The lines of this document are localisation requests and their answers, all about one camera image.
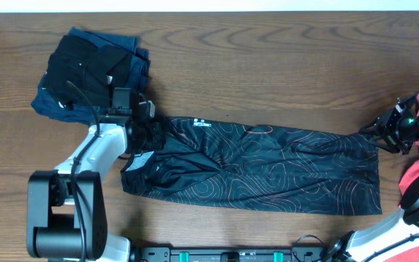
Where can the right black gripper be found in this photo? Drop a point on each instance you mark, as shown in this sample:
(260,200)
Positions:
(385,129)

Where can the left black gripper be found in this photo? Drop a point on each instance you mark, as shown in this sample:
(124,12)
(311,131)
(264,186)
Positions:
(157,142)

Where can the black shirt with orange lines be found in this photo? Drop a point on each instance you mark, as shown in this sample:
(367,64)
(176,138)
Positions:
(265,168)

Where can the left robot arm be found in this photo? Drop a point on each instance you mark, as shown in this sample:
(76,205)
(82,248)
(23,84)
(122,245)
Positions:
(66,217)

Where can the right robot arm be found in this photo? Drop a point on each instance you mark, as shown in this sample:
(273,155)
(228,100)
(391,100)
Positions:
(394,235)

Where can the folded navy blue garment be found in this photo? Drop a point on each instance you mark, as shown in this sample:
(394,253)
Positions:
(49,107)

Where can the folded black garment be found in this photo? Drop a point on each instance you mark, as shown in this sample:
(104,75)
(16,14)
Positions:
(77,67)

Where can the black mounting rail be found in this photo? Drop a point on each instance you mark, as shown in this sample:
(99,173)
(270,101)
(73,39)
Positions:
(166,254)

